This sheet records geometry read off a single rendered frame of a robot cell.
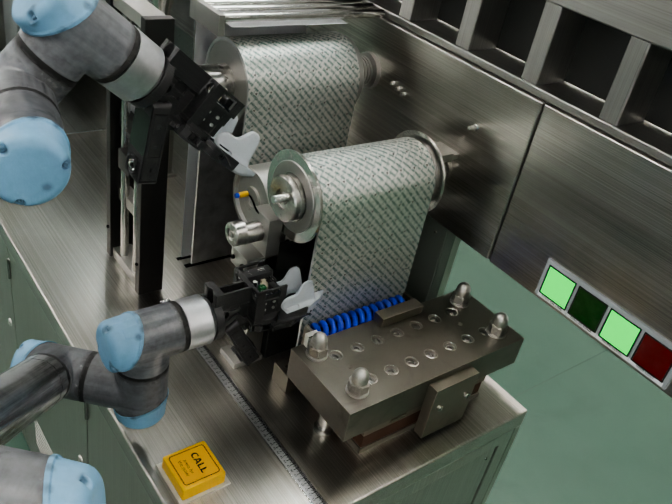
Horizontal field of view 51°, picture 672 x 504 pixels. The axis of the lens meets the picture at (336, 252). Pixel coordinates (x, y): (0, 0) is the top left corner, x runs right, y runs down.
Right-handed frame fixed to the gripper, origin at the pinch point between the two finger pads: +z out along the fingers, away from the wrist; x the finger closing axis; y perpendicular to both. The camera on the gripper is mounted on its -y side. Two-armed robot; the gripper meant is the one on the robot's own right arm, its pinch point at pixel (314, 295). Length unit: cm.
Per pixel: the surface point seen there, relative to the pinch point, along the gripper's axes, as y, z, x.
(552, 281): 9.9, 29.6, -22.8
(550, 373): -109, 156, 28
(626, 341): 9.0, 29.6, -37.5
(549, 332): -109, 177, 45
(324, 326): -5.0, 1.1, -2.8
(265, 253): 5.3, -5.8, 7.1
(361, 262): 4.4, 8.8, -0.2
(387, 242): 7.2, 13.8, -0.2
